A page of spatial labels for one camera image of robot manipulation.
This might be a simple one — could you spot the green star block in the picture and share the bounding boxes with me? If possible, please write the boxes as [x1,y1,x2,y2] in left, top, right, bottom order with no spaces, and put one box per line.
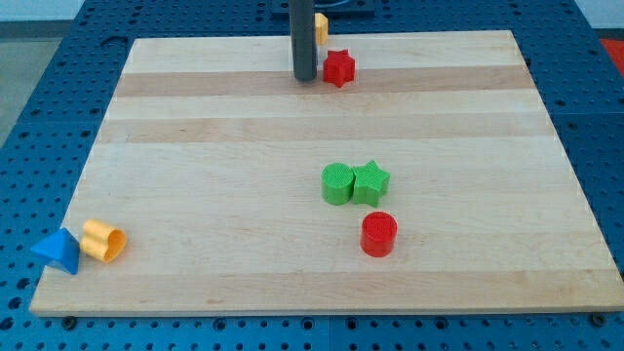
[352,160,390,208]

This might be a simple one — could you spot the green cylinder block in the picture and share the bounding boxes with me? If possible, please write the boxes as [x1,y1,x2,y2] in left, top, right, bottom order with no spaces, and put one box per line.
[321,163,355,206]

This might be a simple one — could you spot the red star block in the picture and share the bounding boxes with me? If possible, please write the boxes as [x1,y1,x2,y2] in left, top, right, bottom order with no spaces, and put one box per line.
[323,49,356,88]

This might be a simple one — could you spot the red cylinder block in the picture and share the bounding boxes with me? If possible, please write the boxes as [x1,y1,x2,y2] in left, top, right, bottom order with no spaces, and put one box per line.
[360,212,398,257]

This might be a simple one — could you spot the blue triangle block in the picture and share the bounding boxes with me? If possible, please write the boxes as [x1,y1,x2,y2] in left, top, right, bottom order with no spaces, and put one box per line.
[30,228,80,275]

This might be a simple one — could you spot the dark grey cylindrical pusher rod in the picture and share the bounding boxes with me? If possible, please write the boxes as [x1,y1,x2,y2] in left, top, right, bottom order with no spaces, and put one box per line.
[289,0,317,82]

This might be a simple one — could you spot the yellow block behind rod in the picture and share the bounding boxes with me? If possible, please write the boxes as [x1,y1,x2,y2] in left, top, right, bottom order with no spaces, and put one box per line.
[315,13,329,46]

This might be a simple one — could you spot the yellow heart block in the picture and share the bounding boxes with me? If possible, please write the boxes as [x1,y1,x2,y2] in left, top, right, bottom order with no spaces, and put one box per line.
[80,218,128,263]

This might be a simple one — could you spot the wooden board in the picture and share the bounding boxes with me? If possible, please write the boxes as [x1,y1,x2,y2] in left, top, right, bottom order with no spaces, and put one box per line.
[30,30,623,317]

